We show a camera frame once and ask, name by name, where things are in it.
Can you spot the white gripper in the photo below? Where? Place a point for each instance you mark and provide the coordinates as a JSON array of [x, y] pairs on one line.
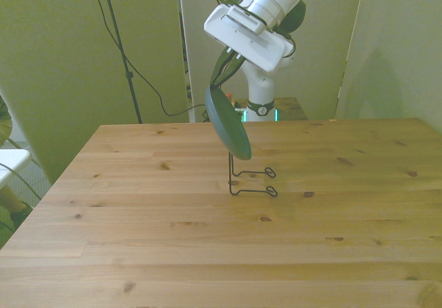
[[266, 54]]

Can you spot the green round plate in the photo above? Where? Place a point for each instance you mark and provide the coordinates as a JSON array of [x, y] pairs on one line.
[[228, 125]]

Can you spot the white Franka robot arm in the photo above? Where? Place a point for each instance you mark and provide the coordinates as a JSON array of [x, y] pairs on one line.
[[260, 90]]

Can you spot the black tripod pole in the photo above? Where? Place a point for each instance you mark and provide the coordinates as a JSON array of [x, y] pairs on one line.
[[130, 80]]

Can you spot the white partition panel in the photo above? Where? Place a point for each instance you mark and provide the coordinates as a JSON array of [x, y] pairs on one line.
[[328, 63], [397, 63]]

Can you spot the white furniture top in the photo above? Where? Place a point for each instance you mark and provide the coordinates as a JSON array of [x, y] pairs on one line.
[[14, 159]]

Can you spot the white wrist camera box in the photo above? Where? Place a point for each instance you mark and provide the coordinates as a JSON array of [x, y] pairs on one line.
[[245, 18]]

